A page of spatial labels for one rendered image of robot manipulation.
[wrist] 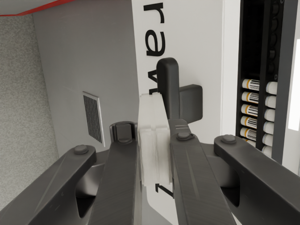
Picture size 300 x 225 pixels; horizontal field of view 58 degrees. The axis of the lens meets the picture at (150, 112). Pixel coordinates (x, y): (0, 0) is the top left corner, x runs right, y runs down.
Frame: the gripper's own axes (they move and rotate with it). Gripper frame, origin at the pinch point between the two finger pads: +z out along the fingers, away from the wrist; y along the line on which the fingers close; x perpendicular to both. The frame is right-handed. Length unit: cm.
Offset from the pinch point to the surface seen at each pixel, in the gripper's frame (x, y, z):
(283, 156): -7.0, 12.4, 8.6
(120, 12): 8.2, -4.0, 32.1
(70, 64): -2, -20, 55
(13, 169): -43, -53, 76
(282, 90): -0.5, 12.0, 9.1
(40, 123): -27, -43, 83
